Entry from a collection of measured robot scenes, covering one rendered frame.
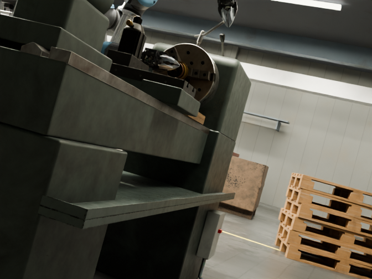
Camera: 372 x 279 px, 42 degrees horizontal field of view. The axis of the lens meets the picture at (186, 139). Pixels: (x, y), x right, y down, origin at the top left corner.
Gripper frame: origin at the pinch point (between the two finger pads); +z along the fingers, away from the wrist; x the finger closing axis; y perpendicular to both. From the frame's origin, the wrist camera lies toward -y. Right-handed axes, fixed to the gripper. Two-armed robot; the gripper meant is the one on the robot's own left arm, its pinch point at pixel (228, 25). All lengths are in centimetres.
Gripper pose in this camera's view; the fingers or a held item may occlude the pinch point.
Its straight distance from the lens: 236.9
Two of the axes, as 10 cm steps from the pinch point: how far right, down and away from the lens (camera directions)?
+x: 9.7, -0.7, -2.4
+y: -2.4, -0.9, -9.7
